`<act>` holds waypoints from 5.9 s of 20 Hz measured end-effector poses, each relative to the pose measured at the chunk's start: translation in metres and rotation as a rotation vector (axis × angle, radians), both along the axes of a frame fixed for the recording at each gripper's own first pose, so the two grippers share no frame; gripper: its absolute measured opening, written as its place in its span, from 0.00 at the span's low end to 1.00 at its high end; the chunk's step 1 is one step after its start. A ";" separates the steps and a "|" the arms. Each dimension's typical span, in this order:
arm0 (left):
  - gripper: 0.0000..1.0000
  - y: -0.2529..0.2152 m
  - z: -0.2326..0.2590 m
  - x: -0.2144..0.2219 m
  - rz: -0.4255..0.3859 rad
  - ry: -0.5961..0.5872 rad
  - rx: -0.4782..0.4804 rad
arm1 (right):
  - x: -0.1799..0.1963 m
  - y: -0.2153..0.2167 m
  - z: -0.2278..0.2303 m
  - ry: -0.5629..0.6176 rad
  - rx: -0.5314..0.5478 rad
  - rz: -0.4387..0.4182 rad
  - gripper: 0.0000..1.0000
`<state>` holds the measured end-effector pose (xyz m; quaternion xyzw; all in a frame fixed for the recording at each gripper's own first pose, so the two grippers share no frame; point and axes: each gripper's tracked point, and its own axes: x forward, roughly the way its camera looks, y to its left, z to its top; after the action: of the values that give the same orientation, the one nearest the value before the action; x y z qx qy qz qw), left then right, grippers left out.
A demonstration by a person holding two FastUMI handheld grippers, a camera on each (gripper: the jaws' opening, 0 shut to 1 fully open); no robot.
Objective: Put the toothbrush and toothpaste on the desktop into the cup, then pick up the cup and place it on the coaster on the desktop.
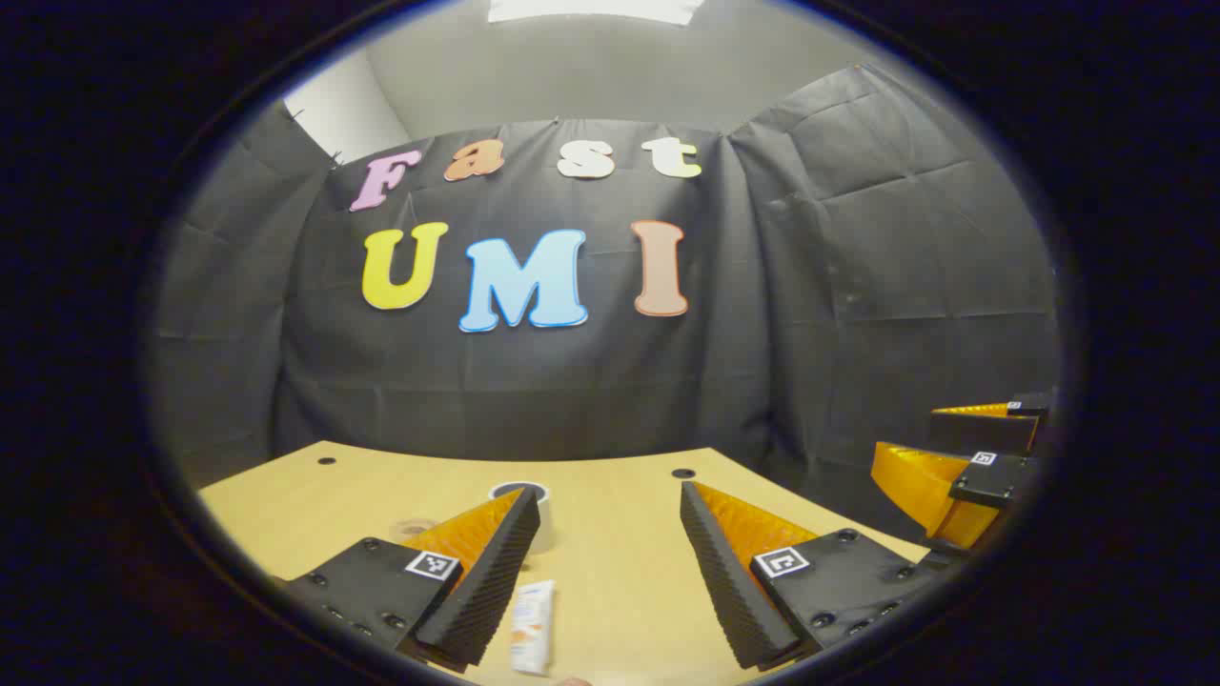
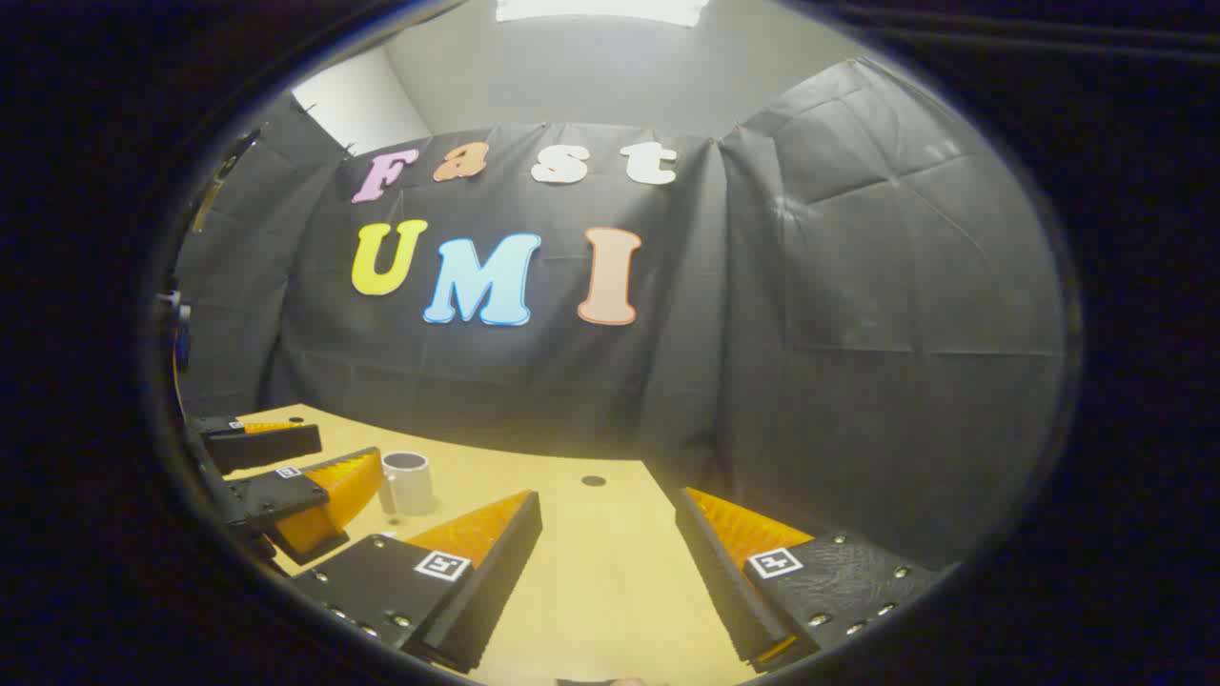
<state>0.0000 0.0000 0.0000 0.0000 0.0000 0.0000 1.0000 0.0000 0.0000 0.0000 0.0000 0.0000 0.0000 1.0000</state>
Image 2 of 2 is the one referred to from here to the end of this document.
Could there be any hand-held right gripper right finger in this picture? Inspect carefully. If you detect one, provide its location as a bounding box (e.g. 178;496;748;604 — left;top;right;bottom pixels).
674;487;942;674

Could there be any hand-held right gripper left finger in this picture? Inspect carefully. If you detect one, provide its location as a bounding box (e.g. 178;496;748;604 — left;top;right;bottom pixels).
294;490;544;674

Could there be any white cup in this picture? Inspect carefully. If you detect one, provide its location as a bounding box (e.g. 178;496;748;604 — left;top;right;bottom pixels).
379;451;436;516

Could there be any light wooden desktop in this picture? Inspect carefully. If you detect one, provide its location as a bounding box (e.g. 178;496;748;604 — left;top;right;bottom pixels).
186;403;763;686

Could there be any ceiling light panel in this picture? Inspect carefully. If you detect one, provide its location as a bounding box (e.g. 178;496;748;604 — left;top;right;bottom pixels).
494;0;711;28

